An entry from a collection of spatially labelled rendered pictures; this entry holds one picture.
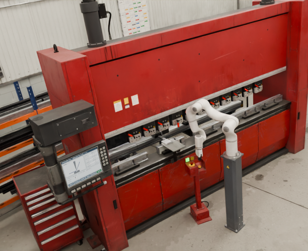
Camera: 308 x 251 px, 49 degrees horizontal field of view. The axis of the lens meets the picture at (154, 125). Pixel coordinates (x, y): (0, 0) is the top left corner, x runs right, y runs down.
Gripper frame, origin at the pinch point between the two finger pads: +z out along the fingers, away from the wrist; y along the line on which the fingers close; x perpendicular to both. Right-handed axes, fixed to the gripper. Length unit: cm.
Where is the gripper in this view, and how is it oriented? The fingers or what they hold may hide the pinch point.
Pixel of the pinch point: (199, 158)
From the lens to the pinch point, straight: 398.5
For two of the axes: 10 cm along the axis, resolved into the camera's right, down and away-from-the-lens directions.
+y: 3.2, 4.4, -8.4
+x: 9.4, -2.5, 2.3
